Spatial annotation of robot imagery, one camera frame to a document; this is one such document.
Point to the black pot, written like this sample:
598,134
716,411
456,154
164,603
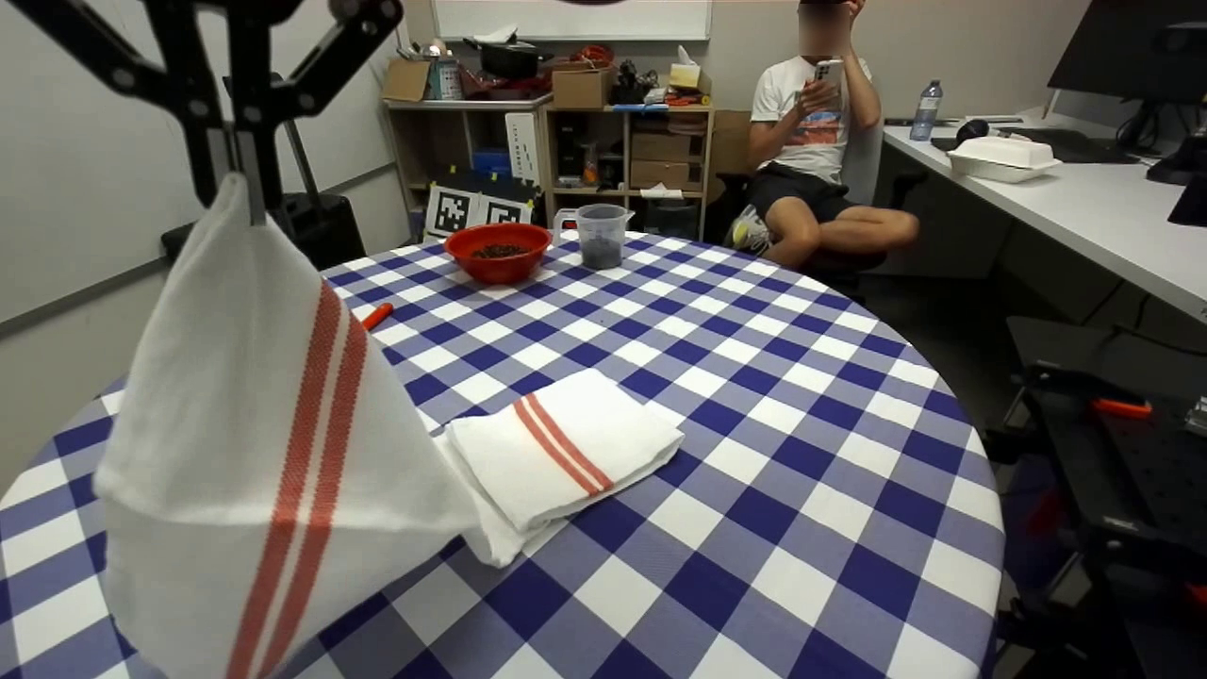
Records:
512,57

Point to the black robot stand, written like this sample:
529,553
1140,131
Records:
1119,504

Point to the white takeout container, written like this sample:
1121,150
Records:
1000,157

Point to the wooden shelving unit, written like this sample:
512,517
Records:
569,154

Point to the white hanging poster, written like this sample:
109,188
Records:
571,21

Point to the blue white checkered tablecloth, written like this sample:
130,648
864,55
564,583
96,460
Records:
757,477

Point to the black white marker board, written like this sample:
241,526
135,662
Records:
477,209

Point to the white dish cloth red stripes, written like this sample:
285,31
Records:
241,477

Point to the white desk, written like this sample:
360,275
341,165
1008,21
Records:
1079,212

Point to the clear plastic measuring cup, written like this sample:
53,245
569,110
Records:
601,238

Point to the yellow white bottle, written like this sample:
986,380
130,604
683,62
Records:
683,77

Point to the cardboard box in shelf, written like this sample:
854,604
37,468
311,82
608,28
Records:
661,160

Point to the black computer monitor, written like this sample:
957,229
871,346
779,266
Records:
1135,45

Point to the smartphone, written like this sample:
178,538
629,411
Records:
828,74

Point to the small cardboard box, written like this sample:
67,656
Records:
408,82

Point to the black keyboard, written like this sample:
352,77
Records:
1077,146

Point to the open cardboard box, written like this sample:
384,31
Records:
580,86

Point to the red plastic bowl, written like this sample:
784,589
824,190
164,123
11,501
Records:
498,253

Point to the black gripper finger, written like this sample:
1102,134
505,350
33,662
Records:
321,62
119,57

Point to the seated person white shirt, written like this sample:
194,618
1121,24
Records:
805,139

